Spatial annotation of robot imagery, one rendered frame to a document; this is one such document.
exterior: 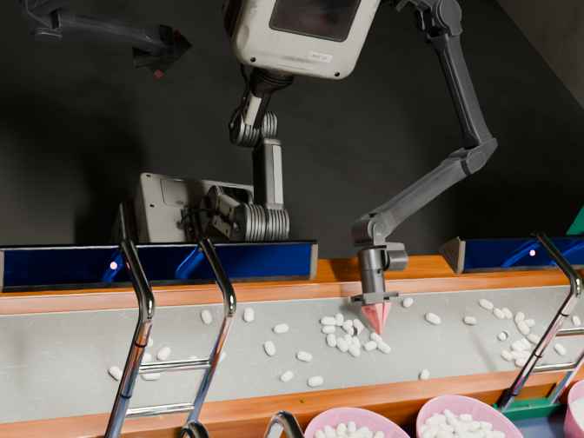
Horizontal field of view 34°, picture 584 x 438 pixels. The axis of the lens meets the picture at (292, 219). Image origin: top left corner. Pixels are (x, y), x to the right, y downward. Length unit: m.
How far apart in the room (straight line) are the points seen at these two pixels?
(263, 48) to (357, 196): 1.92
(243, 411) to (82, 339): 0.37
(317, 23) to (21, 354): 1.04
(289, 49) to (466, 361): 0.87
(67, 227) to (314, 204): 1.08
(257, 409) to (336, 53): 0.92
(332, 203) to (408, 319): 1.72
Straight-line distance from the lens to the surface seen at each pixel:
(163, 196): 2.97
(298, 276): 1.88
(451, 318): 2.50
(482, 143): 2.58
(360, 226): 2.31
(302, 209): 3.99
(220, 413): 1.97
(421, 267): 2.57
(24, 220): 3.53
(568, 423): 2.43
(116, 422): 1.81
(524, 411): 2.41
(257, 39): 2.35
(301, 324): 2.27
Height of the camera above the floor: 2.19
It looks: 34 degrees down
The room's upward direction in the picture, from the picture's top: 21 degrees clockwise
